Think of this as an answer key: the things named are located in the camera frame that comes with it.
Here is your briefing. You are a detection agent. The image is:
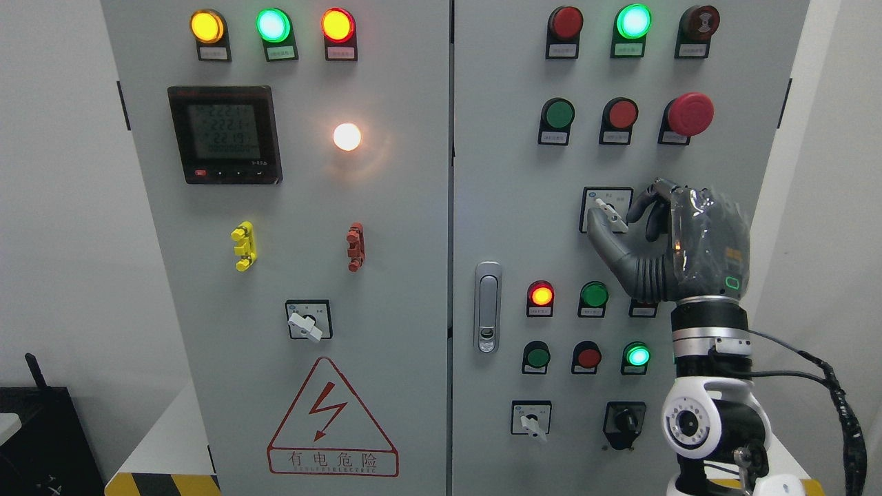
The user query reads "gray robotic right hand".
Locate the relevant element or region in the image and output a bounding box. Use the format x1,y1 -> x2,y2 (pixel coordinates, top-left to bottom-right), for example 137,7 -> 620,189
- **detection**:
586,178 -> 750,302

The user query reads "gray rotary switch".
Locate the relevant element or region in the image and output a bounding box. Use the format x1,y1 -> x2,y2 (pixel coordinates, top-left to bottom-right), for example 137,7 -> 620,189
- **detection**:
510,401 -> 553,443
579,186 -> 634,234

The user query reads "green indicator lamp middle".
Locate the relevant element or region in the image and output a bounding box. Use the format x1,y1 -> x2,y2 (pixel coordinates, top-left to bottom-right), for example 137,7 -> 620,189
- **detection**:
577,280 -> 609,318

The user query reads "green indicator lamp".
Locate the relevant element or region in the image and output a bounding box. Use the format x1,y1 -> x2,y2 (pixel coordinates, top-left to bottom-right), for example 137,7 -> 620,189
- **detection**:
577,280 -> 609,318
609,3 -> 653,59
255,8 -> 299,62

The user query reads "lit green push button lower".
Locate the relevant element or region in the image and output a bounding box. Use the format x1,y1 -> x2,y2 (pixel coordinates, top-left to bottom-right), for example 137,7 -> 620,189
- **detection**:
620,341 -> 651,375

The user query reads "red emergency stop button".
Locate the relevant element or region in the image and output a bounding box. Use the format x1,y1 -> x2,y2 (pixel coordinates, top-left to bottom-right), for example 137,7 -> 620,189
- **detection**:
657,92 -> 715,145

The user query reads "red push button upper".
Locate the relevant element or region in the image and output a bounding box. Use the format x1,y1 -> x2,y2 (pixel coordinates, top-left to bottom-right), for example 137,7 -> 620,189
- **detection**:
598,97 -> 639,145

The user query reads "red push button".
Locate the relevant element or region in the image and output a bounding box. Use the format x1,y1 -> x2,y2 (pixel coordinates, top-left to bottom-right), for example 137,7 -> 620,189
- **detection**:
571,341 -> 602,375
598,97 -> 639,145

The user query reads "red push button lower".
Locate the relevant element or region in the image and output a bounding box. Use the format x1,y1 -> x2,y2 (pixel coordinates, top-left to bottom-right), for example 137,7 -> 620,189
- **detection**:
571,341 -> 602,375

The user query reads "lit red indicator lamp middle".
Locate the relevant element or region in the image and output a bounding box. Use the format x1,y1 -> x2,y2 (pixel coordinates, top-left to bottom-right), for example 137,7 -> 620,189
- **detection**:
526,280 -> 555,318

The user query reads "right gray cabinet door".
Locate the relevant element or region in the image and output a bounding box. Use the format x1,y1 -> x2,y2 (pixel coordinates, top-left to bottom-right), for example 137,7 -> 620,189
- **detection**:
451,1 -> 809,495

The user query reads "gray cabinet door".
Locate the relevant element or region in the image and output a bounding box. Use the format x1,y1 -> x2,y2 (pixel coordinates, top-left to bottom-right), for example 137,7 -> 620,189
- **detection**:
451,1 -> 809,495
101,1 -> 451,495

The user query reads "green push button upper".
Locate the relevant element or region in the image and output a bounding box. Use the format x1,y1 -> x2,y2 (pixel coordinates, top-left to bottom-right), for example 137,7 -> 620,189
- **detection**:
537,97 -> 575,145

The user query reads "dark red buzzer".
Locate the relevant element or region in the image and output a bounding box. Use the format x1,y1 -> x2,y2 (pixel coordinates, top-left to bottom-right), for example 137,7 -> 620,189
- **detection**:
675,4 -> 721,59

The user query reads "green indicator lamp top right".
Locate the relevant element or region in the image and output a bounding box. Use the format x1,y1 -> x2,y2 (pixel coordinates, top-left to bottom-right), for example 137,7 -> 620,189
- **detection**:
609,3 -> 653,59

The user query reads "red indicator lamp top right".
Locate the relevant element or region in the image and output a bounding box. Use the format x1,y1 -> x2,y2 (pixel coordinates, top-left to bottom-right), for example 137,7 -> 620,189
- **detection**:
545,6 -> 584,59

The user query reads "red terminal connector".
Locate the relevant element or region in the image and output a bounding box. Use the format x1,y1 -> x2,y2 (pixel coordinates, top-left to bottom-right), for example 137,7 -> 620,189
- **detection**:
346,222 -> 366,273

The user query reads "white glowing indicator lamp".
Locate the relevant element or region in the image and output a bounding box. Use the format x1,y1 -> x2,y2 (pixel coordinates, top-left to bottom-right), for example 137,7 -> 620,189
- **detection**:
333,122 -> 362,153

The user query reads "left gray cabinet door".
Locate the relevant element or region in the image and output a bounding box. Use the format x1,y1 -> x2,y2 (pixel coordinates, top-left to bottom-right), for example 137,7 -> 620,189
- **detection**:
101,1 -> 451,495

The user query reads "red electric hazard warning sticker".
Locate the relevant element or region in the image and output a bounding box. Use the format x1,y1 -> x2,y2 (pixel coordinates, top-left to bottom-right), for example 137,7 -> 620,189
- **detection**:
267,357 -> 399,477

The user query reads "red-orange indicator lamp top left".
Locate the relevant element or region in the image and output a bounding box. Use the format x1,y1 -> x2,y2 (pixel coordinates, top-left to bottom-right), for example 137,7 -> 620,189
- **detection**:
321,7 -> 358,61

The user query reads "yellow terminal connector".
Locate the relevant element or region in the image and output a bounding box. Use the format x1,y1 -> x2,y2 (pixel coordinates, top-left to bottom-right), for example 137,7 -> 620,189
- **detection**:
230,222 -> 258,272

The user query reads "green indicator lamp top left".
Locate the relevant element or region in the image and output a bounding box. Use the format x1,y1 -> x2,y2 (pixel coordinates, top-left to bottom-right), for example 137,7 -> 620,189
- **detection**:
255,8 -> 299,62

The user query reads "digital power meter display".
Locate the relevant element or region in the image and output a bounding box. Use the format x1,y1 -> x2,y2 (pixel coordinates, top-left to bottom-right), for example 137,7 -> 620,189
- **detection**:
167,85 -> 283,185

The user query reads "yellow indicator lamp top left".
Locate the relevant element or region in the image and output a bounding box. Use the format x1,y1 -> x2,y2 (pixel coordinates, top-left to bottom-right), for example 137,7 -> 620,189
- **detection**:
189,9 -> 232,62

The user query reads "black box with antenna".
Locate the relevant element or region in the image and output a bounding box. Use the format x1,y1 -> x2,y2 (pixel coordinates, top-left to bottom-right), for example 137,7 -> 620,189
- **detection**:
1,353 -> 104,495

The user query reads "black rotary selector switch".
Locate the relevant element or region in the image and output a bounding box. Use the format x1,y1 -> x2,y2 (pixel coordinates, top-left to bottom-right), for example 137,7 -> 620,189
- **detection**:
604,401 -> 646,450

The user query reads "silver door lock handle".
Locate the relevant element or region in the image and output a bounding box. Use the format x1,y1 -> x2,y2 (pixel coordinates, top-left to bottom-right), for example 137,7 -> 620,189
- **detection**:
473,261 -> 503,353

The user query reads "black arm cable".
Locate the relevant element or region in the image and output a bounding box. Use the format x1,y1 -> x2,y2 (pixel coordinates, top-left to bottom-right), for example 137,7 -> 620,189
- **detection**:
710,329 -> 868,496

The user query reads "gray rotary switch left door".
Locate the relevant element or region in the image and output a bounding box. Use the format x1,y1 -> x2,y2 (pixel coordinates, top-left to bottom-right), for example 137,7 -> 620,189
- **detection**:
285,299 -> 334,342

